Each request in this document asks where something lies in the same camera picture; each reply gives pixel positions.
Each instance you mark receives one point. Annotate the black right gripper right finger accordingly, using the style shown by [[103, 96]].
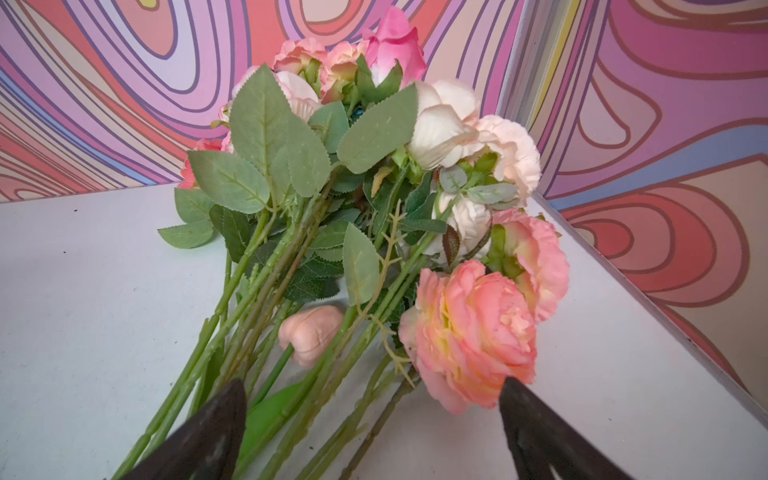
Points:
[[543, 445]]

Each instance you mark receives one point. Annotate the artificial flower bunch on table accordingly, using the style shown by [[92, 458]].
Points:
[[343, 174]]

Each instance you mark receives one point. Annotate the large pink peony flower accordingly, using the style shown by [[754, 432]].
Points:
[[467, 332]]

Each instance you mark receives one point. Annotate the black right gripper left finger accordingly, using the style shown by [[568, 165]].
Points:
[[206, 446]]

